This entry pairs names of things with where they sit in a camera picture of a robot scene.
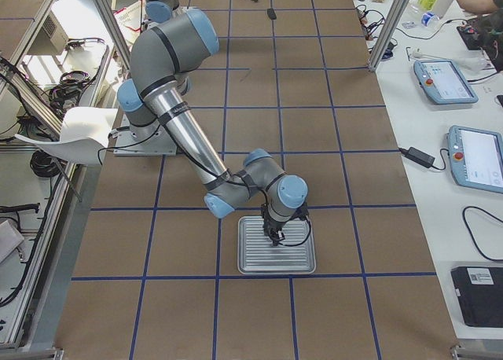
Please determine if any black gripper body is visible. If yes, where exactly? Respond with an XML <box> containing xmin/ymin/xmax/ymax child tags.
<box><xmin>261</xmin><ymin>203</ymin><xmax>285</xmax><ymax>237</ymax></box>

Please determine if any ribbed metal tray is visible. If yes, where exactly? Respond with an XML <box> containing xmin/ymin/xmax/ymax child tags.
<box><xmin>237</xmin><ymin>215</ymin><xmax>316</xmax><ymax>275</ymax></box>

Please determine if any black power adapter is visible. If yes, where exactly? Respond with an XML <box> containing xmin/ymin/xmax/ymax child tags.
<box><xmin>398</xmin><ymin>147</ymin><xmax>435</xmax><ymax>168</ymax></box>

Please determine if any black laptop box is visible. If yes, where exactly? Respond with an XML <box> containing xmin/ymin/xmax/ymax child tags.
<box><xmin>451</xmin><ymin>266</ymin><xmax>502</xmax><ymax>329</ymax></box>

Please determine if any near blue teach pendant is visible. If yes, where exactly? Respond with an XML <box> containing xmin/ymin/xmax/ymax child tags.
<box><xmin>446</xmin><ymin>126</ymin><xmax>502</xmax><ymax>193</ymax></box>

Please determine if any blue teach pendant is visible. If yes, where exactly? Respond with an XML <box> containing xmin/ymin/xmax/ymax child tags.
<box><xmin>446</xmin><ymin>126</ymin><xmax>502</xmax><ymax>193</ymax></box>
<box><xmin>413</xmin><ymin>60</ymin><xmax>479</xmax><ymax>105</ymax></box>

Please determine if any white chair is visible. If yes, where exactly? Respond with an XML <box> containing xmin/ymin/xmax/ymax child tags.
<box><xmin>15</xmin><ymin>107</ymin><xmax>118</xmax><ymax>165</ymax></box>

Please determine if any black brake pad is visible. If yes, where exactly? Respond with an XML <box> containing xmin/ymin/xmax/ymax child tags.
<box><xmin>266</xmin><ymin>8</ymin><xmax>277</xmax><ymax>20</ymax></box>

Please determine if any far blue teach pendant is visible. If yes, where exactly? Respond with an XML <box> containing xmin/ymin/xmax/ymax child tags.
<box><xmin>413</xmin><ymin>60</ymin><xmax>479</xmax><ymax>105</ymax></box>

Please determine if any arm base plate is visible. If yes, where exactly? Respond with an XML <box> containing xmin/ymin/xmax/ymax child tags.
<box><xmin>113</xmin><ymin>116</ymin><xmax>177</xmax><ymax>156</ymax></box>

